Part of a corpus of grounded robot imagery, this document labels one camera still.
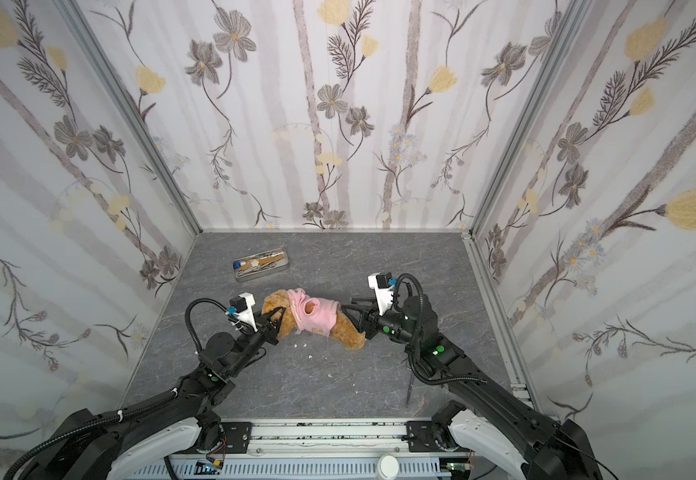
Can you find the brown teddy bear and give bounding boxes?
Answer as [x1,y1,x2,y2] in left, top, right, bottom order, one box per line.
[262,288,366,351]

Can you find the pink fleece bear hoodie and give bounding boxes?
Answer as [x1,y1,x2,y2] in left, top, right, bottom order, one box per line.
[286,288,340,336]

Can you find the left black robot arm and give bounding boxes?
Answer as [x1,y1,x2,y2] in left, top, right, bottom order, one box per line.
[4,307,287,479]

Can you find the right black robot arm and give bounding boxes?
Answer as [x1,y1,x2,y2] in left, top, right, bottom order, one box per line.
[342,296,602,479]

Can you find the small black scissors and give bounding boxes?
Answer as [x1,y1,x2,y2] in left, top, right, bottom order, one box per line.
[404,373,415,408]

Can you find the clear plastic tool box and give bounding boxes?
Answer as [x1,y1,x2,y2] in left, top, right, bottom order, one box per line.
[232,247,290,282]

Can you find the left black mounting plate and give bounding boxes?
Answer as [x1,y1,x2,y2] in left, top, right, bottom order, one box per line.
[195,422,253,455]

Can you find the black mounting plate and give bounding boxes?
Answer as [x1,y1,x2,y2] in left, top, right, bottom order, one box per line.
[195,422,253,455]
[402,420,467,453]

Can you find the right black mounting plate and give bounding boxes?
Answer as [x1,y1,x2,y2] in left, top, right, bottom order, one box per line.
[402,420,467,453]

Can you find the white round cap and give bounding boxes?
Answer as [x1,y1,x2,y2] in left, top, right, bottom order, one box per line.
[375,454,401,480]

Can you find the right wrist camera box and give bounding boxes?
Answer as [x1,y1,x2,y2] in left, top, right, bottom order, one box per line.
[368,272,396,316]

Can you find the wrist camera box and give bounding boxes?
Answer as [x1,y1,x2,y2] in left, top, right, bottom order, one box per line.
[227,293,258,334]
[368,272,396,316]

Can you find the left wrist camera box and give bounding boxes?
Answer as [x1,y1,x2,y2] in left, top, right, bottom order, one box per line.
[227,293,258,334]

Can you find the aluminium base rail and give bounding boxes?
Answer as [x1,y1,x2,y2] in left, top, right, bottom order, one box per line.
[71,417,583,480]

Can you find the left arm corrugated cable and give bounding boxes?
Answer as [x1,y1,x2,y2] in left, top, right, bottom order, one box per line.
[2,389,181,480]

